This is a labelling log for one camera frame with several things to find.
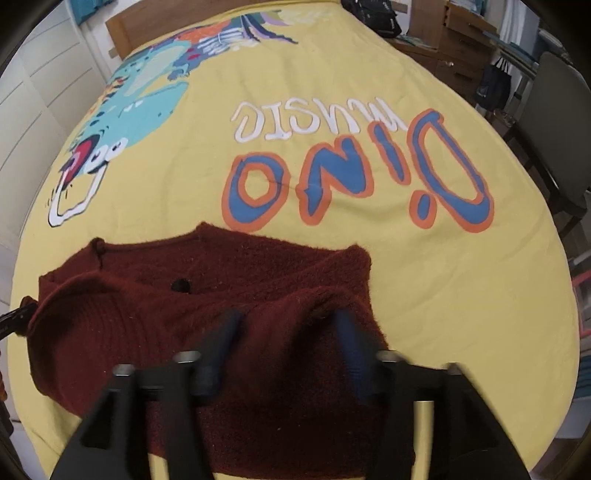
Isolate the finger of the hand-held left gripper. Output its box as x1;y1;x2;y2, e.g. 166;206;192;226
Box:
0;298;38;340

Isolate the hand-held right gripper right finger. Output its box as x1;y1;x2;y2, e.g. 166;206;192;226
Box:
332;308;533;480

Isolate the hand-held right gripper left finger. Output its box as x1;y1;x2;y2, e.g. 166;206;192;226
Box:
50;308;245;480

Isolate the dark red knitted sweater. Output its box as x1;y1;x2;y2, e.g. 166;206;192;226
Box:
26;222;416;479

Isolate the yellow dinosaur printed blanket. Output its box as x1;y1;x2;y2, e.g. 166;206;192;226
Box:
9;0;583;480

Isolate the white wardrobe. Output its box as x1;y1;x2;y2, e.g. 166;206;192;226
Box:
0;18;118;319

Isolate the navy blue bag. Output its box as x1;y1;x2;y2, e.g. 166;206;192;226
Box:
475;58;514;112

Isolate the grey chair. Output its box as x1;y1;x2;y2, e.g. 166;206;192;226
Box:
502;51;591;241

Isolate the wooden bed headboard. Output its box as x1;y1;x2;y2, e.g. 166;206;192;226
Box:
105;0;153;59

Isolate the wooden drawer unit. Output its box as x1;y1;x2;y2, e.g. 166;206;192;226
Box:
409;0;502;101

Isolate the black backpack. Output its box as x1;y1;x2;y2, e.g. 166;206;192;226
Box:
342;0;403;38

